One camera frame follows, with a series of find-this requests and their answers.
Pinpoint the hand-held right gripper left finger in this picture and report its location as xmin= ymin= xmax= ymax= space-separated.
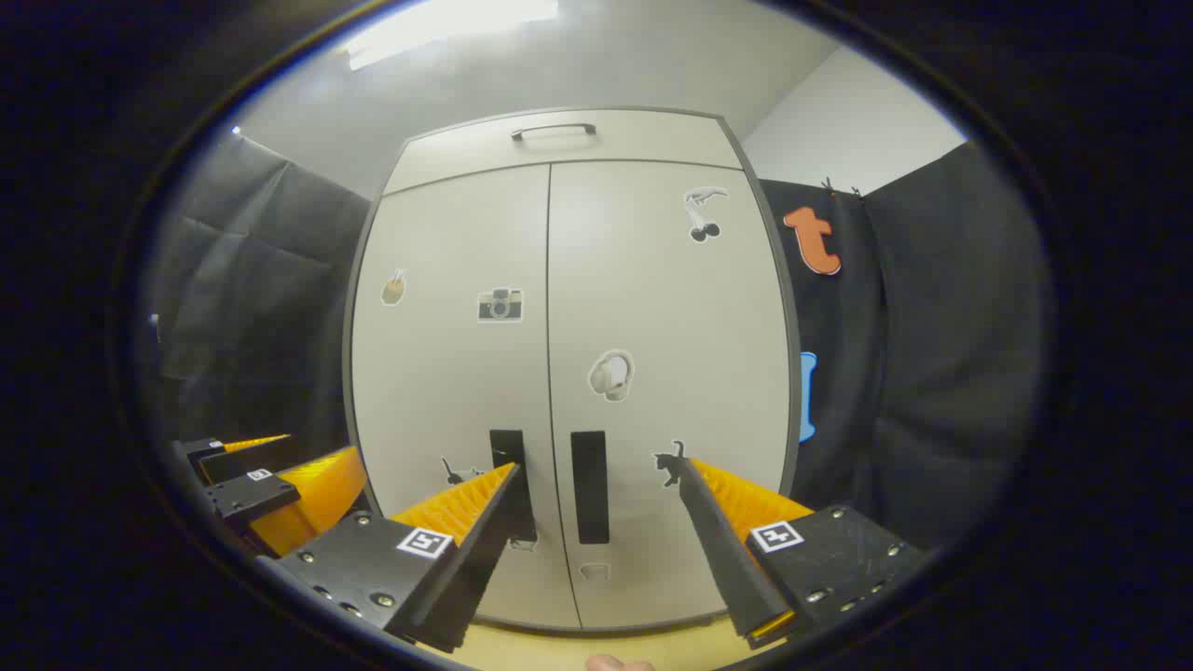
xmin=273 ymin=461 xmax=523 ymax=655

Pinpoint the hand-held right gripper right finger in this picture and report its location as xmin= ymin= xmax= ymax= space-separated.
xmin=677 ymin=457 xmax=930 ymax=651

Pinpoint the white shoe cabinet door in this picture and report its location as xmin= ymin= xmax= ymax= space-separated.
xmin=350 ymin=163 xmax=579 ymax=630
xmin=548 ymin=160 xmax=801 ymax=635

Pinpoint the white double-door shoe cabinet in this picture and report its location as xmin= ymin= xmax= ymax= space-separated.
xmin=343 ymin=107 xmax=802 ymax=637

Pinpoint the white cabinet drawer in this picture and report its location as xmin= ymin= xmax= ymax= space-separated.
xmin=382 ymin=109 xmax=754 ymax=197

